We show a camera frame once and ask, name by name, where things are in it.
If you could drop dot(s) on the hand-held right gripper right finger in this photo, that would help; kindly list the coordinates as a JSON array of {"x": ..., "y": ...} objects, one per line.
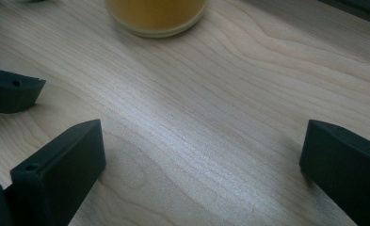
[{"x": 349, "y": 169}]

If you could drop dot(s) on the yellow spice jar white lid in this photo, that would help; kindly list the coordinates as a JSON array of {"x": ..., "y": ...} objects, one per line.
[{"x": 156, "y": 14}]

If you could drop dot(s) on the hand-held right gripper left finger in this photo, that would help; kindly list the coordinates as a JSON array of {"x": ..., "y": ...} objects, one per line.
[{"x": 57, "y": 175}]

